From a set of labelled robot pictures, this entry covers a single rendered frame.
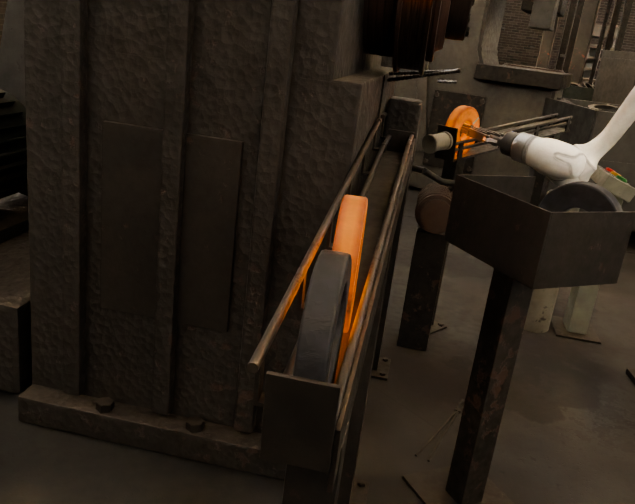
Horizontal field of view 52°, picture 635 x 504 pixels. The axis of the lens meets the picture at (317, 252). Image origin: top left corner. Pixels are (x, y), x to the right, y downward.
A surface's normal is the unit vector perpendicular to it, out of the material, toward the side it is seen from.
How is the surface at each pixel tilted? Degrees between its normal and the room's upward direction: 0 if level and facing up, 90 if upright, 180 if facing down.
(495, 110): 90
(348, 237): 49
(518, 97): 90
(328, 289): 35
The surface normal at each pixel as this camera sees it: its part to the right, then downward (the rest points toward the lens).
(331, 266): 0.07, -0.82
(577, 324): -0.18, 0.29
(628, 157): 0.07, 0.32
